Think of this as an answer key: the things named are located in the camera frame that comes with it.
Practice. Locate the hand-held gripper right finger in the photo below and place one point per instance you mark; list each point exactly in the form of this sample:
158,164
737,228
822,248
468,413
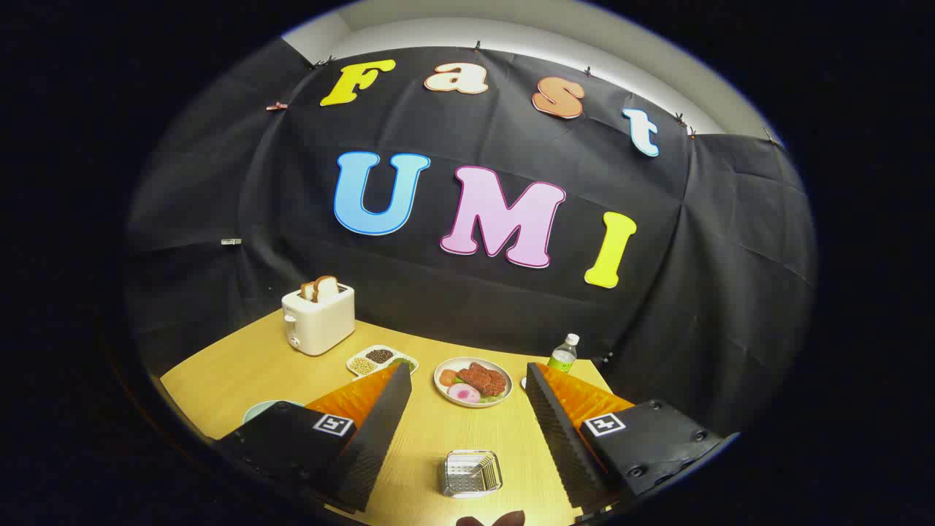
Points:
562,446

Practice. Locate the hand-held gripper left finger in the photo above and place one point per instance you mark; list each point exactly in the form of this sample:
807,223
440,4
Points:
372,446

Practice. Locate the green label drink bottle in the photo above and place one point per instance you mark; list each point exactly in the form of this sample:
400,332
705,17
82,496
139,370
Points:
562,358

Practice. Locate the white divided dish with beans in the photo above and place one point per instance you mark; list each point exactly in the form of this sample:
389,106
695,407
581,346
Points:
380,356

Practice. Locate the perforated metal basket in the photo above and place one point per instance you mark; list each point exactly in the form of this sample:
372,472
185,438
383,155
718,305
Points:
471,475

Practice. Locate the white plate of food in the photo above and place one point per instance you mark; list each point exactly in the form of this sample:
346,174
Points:
478,380

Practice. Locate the light green plate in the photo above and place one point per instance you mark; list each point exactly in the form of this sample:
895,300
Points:
263,409

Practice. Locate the white toaster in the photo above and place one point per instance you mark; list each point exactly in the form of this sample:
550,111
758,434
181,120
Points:
321,325

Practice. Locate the large bread slice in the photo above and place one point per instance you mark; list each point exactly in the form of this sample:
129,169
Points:
326,288

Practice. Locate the small bread slice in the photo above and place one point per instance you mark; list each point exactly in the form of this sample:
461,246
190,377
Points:
307,291

